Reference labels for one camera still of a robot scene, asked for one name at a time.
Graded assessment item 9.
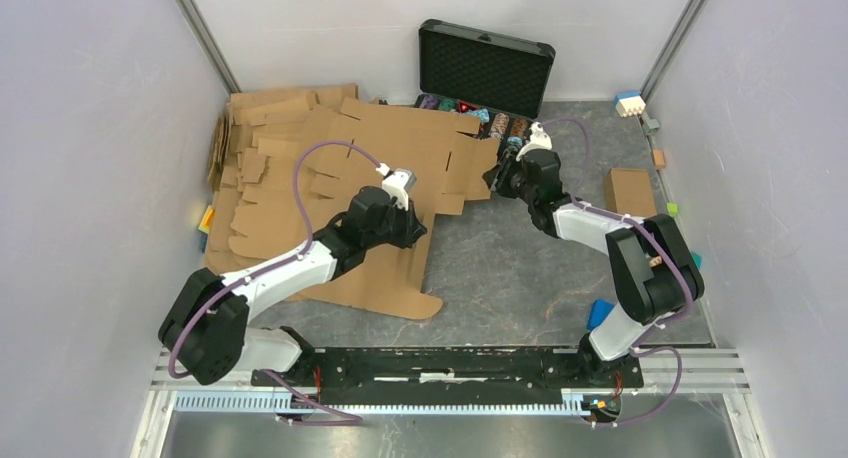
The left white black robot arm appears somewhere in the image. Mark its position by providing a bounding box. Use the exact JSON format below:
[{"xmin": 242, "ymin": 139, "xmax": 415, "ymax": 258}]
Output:
[{"xmin": 158, "ymin": 186, "xmax": 427, "ymax": 386}]

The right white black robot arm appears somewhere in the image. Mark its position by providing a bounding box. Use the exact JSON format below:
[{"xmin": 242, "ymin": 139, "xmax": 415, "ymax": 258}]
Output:
[{"xmin": 483, "ymin": 149, "xmax": 705, "ymax": 386}]

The small wooden cube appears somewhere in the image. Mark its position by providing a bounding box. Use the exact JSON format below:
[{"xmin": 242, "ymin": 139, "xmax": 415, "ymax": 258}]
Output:
[{"xmin": 652, "ymin": 149, "xmax": 667, "ymax": 170}]

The orange yellow block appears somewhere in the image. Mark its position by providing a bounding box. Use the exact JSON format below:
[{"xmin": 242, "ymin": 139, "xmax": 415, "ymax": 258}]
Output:
[{"xmin": 197, "ymin": 204, "xmax": 215, "ymax": 253}]

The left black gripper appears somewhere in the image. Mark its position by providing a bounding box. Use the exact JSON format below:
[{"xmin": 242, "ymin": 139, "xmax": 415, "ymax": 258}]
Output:
[{"xmin": 364, "ymin": 195, "xmax": 428, "ymax": 250}]

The blue white toy block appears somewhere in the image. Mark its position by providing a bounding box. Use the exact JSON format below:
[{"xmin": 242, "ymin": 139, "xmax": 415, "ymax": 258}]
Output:
[{"xmin": 613, "ymin": 91, "xmax": 646, "ymax": 117}]

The teal small cube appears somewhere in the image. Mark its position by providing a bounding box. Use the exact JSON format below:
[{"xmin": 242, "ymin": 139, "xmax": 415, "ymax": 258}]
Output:
[{"xmin": 691, "ymin": 252, "xmax": 703, "ymax": 270}]

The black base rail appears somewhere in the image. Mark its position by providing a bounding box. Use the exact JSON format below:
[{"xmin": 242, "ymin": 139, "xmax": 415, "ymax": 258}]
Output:
[{"xmin": 281, "ymin": 346, "xmax": 644, "ymax": 405}]

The black poker chip case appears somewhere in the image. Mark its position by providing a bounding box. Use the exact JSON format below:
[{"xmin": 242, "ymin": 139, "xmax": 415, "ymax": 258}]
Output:
[{"xmin": 414, "ymin": 19, "xmax": 556, "ymax": 139}]

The stack of flat cardboard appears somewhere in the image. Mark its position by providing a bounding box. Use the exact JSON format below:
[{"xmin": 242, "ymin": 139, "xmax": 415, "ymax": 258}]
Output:
[{"xmin": 205, "ymin": 84, "xmax": 358, "ymax": 273}]

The blue green block stack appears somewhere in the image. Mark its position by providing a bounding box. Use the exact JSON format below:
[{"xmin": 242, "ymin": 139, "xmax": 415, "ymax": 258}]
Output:
[{"xmin": 586, "ymin": 299, "xmax": 615, "ymax": 331}]

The cardboard box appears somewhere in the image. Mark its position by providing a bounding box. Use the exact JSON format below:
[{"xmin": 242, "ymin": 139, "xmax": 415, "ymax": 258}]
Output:
[
  {"xmin": 603, "ymin": 168, "xmax": 657, "ymax": 218},
  {"xmin": 298, "ymin": 99, "xmax": 498, "ymax": 320}
]

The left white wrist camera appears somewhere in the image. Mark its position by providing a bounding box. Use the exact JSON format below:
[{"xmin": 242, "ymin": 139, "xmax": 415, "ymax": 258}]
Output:
[{"xmin": 376, "ymin": 163, "xmax": 417, "ymax": 211}]

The folded closed cardboard box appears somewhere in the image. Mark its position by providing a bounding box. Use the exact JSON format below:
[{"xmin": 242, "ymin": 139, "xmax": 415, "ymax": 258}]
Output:
[{"xmin": 603, "ymin": 168, "xmax": 657, "ymax": 218}]

